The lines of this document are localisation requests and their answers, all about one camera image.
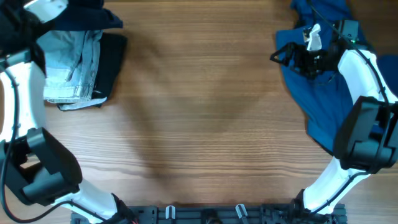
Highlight black folded garment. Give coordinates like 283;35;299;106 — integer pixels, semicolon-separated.
55;32;128;110

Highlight blue t-shirt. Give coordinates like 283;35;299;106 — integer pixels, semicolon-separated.
275;0;398;156

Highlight dark navy blue shorts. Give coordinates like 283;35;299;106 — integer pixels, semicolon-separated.
53;0;123;31

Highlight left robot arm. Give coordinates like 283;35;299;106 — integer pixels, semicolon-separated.
1;1;139;223

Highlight light blue folded jeans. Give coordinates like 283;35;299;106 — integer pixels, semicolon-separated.
37;30;108;111

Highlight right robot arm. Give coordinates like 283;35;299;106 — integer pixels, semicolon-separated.
270;19;397;220

